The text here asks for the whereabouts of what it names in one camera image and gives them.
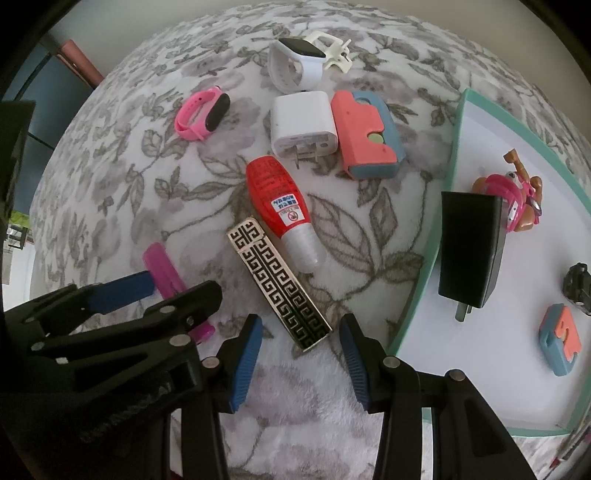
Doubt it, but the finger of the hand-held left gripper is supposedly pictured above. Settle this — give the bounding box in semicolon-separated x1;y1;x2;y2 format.
28;281;223;365
0;271;155;342

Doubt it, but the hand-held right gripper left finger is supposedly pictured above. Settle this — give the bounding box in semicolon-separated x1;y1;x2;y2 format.
180;314;265;480

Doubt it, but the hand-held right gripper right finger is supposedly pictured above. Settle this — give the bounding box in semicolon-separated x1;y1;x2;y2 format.
341;315;541;480

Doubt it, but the magenta plastic bar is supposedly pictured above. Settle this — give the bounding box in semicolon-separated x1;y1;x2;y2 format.
142;242;215;344

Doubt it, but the black gold patterned lighter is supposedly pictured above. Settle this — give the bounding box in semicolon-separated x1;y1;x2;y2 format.
226;217;333;355

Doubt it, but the red and white bottle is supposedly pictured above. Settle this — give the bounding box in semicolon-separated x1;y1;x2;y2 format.
245;156;328;273

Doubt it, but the shallow teal cardboard box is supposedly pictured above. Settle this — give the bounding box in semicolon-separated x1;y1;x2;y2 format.
385;88;591;437

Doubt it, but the black charger plug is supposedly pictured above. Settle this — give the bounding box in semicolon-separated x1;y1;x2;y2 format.
438;191;509;321

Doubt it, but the pink fitness band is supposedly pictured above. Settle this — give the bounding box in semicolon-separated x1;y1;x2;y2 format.
174;90;230;143

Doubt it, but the coral and blue toy block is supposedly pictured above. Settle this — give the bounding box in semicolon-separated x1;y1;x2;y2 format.
538;303;583;377
330;90;406;181

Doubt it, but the white charger plug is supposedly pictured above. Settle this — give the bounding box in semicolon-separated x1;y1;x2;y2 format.
270;91;341;171

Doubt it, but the pink toy dog figure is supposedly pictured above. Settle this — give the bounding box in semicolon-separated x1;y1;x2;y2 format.
471;148;543;234

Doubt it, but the black toy car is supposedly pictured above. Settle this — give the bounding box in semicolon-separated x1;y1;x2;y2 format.
563;262;591;317

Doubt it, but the dark flat panel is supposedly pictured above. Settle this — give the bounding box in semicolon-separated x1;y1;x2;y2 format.
0;99;37;213

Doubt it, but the dark blue cabinet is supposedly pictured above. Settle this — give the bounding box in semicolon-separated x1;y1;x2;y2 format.
0;37;93;158

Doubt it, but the white smartwatch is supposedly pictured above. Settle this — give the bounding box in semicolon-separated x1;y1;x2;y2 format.
268;37;326;93

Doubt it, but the cream plastic clip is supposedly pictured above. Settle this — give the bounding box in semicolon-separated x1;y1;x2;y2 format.
302;30;354;72

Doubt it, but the reddish wooden post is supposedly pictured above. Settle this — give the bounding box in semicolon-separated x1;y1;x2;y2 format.
55;39;105;88

